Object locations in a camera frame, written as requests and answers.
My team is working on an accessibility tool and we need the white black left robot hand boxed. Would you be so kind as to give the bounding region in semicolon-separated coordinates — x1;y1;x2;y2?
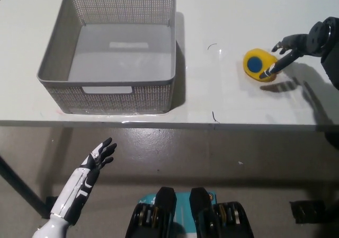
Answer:
49;137;118;226

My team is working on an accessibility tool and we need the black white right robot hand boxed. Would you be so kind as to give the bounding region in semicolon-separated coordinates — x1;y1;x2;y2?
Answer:
260;17;332;80

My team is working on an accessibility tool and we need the yellow duck toy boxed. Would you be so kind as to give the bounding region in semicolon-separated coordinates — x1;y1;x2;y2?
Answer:
243;48;279;83

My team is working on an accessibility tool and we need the grey perforated plastic basket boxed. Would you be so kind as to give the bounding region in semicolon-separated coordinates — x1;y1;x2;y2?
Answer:
36;0;177;114

